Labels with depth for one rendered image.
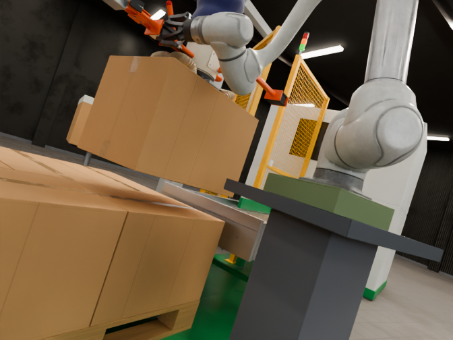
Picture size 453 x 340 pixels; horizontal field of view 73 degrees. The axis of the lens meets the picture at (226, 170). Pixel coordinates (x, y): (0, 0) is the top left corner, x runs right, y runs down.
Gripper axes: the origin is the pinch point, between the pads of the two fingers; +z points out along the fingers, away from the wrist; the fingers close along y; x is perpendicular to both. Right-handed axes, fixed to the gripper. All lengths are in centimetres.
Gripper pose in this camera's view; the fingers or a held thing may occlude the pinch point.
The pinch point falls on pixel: (159, 31)
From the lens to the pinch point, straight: 131.5
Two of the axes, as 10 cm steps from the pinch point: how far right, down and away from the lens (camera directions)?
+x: 5.4, 2.0, 8.2
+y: -3.2, 9.5, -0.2
